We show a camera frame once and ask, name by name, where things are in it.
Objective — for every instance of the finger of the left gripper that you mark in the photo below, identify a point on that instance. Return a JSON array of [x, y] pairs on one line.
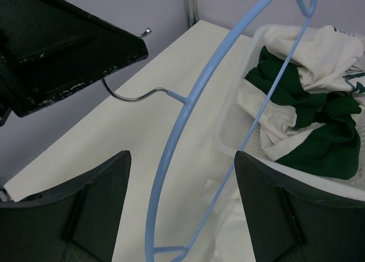
[[51, 49]]

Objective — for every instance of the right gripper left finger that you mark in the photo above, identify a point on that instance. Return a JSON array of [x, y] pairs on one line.
[[77, 220]]

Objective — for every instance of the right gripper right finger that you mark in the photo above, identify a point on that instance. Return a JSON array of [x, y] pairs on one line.
[[289, 220]]

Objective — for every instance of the green and white t shirt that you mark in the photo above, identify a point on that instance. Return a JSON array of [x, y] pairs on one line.
[[309, 124]]

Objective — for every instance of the light blue hanger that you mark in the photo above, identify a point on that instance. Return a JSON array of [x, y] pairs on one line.
[[189, 104]]

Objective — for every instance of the white plastic basket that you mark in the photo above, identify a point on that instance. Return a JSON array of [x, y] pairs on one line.
[[234, 123]]

